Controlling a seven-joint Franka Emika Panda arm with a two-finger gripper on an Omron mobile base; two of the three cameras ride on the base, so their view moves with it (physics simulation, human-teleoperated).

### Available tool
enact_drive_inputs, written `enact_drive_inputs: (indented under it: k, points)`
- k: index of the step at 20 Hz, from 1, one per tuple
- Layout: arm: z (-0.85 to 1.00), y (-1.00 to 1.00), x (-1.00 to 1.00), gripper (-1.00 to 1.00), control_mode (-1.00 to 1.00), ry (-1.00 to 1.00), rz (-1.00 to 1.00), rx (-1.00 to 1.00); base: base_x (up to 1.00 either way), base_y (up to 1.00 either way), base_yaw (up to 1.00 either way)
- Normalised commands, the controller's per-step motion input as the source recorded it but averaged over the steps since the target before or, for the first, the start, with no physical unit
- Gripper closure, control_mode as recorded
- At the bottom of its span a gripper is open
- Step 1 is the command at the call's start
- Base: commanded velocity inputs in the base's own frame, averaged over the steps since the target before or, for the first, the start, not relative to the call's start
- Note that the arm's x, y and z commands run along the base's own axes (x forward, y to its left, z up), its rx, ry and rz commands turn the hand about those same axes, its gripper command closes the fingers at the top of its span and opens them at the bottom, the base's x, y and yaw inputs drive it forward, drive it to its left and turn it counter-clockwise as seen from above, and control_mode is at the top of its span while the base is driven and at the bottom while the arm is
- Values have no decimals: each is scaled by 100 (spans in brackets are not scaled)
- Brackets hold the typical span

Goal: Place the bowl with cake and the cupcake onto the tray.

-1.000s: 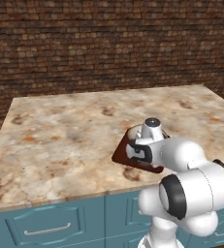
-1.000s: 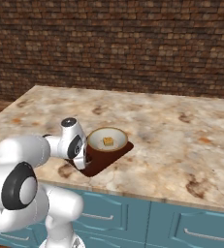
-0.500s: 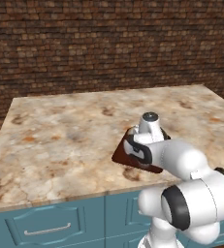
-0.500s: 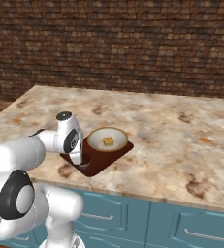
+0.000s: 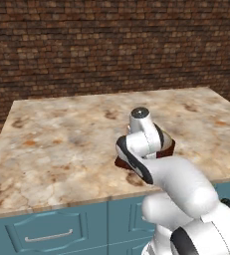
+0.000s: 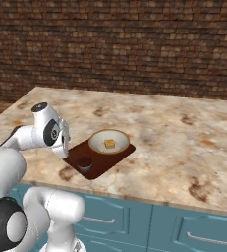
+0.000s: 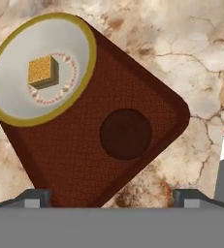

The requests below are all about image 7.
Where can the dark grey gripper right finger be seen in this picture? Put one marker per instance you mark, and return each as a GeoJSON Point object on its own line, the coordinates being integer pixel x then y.
{"type": "Point", "coordinates": [191, 197]}

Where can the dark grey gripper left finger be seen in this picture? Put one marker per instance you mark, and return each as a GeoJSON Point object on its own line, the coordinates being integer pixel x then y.
{"type": "Point", "coordinates": [36, 197]}

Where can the dark brown cupcake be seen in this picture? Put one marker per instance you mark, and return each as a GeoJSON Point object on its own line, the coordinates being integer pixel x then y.
{"type": "Point", "coordinates": [125, 134]}

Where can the white bowl with yellow rim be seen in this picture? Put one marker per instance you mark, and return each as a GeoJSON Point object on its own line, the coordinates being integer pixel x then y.
{"type": "Point", "coordinates": [16, 93]}

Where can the brown woven tray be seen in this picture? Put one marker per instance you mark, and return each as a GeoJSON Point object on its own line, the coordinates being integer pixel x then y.
{"type": "Point", "coordinates": [116, 106]}

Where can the yellow cake cube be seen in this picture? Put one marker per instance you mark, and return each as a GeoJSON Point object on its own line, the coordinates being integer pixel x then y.
{"type": "Point", "coordinates": [43, 71]}

